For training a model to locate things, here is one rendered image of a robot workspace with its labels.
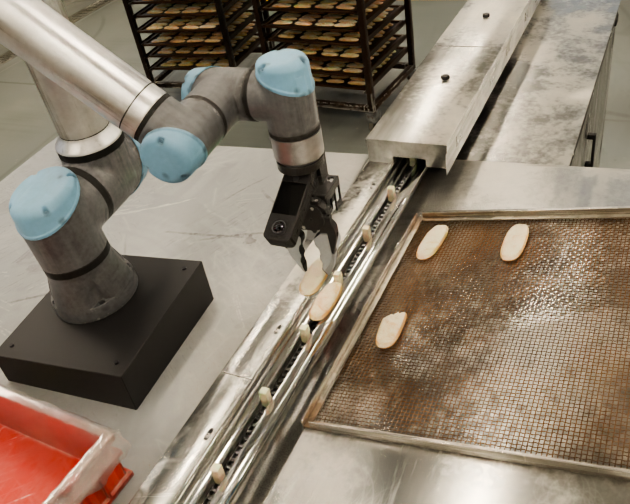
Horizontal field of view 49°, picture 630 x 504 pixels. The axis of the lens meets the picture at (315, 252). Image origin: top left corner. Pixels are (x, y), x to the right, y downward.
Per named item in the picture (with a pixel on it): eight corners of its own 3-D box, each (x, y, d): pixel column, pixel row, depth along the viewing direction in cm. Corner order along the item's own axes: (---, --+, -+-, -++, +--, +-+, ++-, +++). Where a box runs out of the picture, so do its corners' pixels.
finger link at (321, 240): (354, 256, 115) (339, 210, 110) (342, 278, 111) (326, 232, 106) (337, 256, 117) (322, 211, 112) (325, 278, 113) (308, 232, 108)
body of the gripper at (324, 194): (344, 206, 112) (335, 140, 105) (326, 238, 106) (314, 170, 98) (301, 202, 115) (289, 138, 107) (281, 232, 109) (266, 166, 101)
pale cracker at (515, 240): (510, 225, 117) (509, 220, 117) (533, 225, 115) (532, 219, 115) (496, 261, 110) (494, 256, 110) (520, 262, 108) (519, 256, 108)
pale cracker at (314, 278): (316, 257, 118) (315, 251, 118) (337, 259, 117) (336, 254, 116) (294, 295, 111) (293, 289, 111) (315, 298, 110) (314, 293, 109)
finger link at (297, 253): (316, 254, 118) (316, 210, 112) (304, 275, 114) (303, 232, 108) (300, 249, 119) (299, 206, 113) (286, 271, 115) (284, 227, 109)
